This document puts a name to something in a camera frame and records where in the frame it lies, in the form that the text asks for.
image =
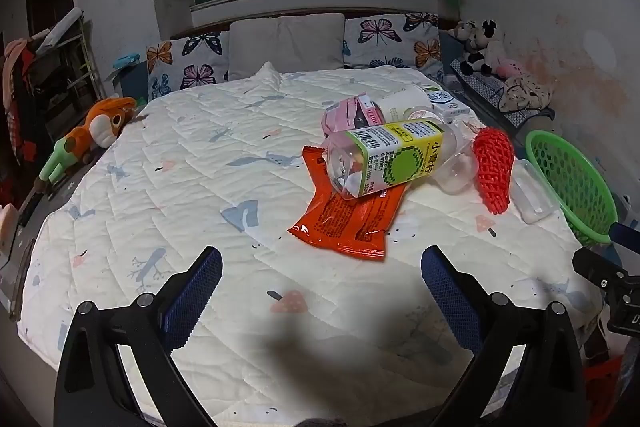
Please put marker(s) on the grey knitted cloth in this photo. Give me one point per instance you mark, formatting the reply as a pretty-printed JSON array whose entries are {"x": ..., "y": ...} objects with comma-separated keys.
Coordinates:
[{"x": 325, "y": 423}]

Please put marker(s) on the white blue carton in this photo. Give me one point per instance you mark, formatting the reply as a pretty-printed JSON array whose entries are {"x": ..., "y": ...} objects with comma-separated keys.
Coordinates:
[{"x": 452, "y": 107}]

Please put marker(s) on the butterfly print pillow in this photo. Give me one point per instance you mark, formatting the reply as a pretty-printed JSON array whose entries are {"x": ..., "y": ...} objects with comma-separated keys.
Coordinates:
[
  {"x": 385, "y": 37},
  {"x": 190, "y": 62}
]

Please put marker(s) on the red foam fruit net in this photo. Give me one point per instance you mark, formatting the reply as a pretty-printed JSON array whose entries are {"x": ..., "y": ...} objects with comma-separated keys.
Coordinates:
[{"x": 492, "y": 167}]

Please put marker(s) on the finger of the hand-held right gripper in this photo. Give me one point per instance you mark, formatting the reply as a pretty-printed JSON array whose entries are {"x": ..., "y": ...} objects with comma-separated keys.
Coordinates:
[
  {"x": 626, "y": 238},
  {"x": 597, "y": 268}
]

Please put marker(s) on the grey pillow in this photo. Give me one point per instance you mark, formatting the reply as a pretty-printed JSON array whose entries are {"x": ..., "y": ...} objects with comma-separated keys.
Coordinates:
[{"x": 285, "y": 47}]

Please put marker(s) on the wooden headboard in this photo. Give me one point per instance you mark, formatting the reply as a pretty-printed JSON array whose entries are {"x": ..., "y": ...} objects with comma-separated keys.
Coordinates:
[{"x": 210, "y": 27}]

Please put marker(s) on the black white cow plush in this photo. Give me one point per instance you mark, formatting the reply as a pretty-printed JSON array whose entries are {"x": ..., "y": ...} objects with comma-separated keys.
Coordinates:
[{"x": 482, "y": 52}]

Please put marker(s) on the teal toy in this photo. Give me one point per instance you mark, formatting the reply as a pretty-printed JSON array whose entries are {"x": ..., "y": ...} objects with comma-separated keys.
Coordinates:
[{"x": 126, "y": 61}]

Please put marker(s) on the green plastic basket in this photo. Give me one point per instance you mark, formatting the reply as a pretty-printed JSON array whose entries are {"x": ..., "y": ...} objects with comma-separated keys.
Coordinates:
[{"x": 575, "y": 187}]

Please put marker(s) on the pink plush toy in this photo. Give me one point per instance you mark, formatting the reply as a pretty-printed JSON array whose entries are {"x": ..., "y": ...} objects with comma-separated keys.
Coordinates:
[{"x": 510, "y": 69}]

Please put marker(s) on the pink packet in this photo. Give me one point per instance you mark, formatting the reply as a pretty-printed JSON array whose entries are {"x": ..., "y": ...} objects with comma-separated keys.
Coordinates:
[{"x": 340, "y": 117}]

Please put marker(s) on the green label plastic bottle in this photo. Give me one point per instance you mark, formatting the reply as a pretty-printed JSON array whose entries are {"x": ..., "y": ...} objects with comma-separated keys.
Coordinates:
[{"x": 400, "y": 152}]

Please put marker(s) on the white printed quilt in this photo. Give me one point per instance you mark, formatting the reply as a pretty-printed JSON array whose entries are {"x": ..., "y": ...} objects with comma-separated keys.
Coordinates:
[{"x": 200, "y": 187}]

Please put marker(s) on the blue patterned bench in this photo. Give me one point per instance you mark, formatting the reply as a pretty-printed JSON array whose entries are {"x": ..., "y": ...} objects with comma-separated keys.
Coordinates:
[{"x": 482, "y": 87}]

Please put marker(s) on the red plastic stool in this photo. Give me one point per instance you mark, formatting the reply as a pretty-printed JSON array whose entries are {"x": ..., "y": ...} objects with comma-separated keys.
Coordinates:
[{"x": 602, "y": 387}]

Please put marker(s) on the black white dog plush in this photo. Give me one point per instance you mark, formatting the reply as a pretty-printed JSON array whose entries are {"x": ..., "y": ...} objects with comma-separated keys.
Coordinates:
[{"x": 462, "y": 34}]

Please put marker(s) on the orange snack packet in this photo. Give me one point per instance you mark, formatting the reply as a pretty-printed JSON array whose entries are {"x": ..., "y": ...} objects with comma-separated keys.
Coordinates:
[{"x": 345, "y": 219}]

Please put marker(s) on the spotted beige cloth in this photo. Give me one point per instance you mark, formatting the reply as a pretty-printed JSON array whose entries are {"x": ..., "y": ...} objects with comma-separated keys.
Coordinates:
[{"x": 525, "y": 94}]

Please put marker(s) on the clear plastic cup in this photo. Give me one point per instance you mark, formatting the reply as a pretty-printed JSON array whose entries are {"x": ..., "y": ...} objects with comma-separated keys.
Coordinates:
[{"x": 457, "y": 169}]

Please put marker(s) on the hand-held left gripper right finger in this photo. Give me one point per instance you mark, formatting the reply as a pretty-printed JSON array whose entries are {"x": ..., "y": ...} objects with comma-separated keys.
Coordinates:
[{"x": 450, "y": 302}]

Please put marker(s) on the clear plastic box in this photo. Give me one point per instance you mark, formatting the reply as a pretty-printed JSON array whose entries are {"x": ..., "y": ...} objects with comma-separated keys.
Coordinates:
[{"x": 532, "y": 194}]

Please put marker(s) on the metal storage rack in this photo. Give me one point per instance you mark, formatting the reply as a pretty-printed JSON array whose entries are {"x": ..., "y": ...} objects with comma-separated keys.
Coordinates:
[{"x": 65, "y": 67}]

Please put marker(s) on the white paper roll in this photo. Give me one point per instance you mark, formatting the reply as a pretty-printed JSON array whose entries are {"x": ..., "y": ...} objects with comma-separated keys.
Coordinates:
[{"x": 60, "y": 31}]

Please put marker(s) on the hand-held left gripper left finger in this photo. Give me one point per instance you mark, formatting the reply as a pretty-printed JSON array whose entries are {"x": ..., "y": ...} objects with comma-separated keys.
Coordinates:
[{"x": 195, "y": 297}]

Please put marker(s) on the small foil lid cup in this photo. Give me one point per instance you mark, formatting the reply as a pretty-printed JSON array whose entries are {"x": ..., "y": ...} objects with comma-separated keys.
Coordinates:
[{"x": 419, "y": 113}]

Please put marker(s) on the white plastic bottle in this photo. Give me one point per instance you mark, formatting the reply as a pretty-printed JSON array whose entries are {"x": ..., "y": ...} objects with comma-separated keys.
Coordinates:
[{"x": 402, "y": 98}]

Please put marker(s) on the orange plush toy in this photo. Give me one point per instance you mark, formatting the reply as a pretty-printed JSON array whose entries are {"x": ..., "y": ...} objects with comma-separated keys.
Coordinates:
[{"x": 100, "y": 124}]

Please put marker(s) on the blue nightstand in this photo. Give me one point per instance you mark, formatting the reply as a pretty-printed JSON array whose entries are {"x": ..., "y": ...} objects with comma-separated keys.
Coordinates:
[{"x": 131, "y": 84}]

